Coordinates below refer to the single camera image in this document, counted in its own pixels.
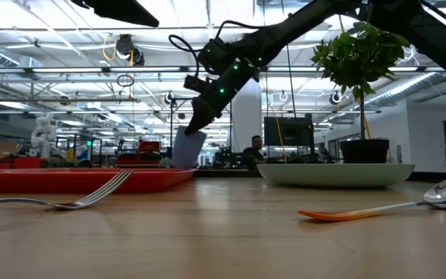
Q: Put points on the silver metal fork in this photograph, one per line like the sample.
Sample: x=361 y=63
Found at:
x=91 y=199

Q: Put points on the black monitor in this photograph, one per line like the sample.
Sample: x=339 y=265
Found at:
x=289 y=131

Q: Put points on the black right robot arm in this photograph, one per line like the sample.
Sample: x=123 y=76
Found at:
x=285 y=35

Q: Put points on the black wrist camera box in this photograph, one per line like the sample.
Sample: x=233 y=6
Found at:
x=196 y=83

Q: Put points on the red tool cabinet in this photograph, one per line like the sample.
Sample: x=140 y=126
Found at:
x=147 y=149

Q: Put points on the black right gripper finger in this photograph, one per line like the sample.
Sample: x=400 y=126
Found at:
x=203 y=116

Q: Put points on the red plastic tray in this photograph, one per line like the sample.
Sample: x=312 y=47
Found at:
x=149 y=180

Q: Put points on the person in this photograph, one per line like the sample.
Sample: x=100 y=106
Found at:
x=252 y=155

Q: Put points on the potted green plant black pot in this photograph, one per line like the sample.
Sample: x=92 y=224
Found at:
x=362 y=58

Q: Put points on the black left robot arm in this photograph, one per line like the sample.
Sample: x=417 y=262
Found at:
x=126 y=9

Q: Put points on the white building column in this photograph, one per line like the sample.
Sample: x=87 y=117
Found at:
x=246 y=116

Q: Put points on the cardboard box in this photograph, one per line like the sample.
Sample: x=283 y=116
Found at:
x=8 y=148

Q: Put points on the white humanoid robot figure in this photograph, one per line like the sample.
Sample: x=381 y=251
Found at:
x=43 y=133

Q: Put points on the low red cabinet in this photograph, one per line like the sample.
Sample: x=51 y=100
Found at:
x=21 y=162

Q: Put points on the pale blue cup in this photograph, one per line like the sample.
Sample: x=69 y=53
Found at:
x=186 y=151

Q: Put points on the pale green shallow plate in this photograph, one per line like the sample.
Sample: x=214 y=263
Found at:
x=335 y=176

